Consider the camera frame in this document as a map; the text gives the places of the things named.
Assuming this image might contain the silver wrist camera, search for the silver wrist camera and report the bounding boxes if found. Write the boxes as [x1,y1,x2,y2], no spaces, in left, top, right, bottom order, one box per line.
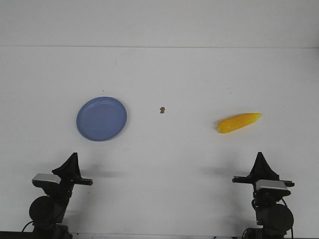
[32,173,61,188]
[256,179,288,191]

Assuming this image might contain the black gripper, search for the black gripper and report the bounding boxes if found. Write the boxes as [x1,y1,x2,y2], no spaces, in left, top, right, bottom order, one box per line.
[42,152,93,208]
[232,152,295,207]

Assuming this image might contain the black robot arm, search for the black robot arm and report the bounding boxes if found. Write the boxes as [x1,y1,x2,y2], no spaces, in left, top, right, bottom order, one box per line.
[29,152,93,239]
[232,152,295,239]

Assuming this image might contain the blue round plate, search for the blue round plate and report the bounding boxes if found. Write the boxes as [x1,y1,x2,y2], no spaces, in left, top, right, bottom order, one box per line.
[76,97,128,141]

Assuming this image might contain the yellow corn cob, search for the yellow corn cob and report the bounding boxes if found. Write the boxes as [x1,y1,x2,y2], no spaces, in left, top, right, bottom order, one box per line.
[216,113,263,134]

